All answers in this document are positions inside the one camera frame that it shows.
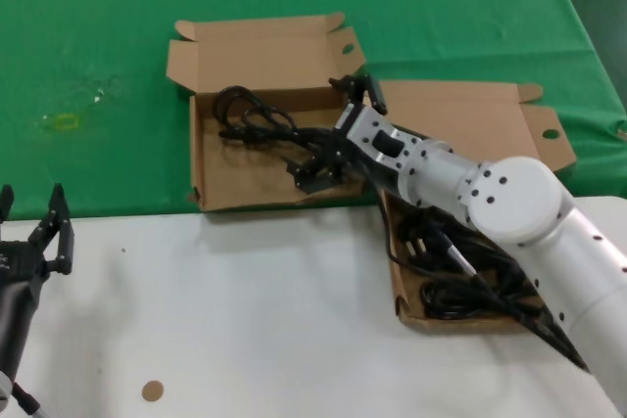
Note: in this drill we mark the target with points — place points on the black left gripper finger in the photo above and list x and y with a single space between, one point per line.
6 202
61 207

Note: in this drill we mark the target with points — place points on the brown cardboard disc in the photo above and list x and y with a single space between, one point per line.
152 391

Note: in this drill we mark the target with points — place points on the green tablecloth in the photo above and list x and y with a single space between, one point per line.
98 21

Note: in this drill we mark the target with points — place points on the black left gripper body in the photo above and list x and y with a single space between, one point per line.
19 264

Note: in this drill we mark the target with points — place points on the clear plastic wrapper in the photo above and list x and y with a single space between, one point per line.
100 95

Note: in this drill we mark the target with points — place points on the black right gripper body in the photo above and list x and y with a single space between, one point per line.
348 153

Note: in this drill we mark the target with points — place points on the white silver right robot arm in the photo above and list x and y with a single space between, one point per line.
514 202

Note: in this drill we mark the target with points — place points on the open brown cardboard box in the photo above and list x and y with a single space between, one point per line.
465 109
245 178

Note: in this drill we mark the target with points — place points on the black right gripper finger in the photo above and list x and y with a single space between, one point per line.
374 95
318 173

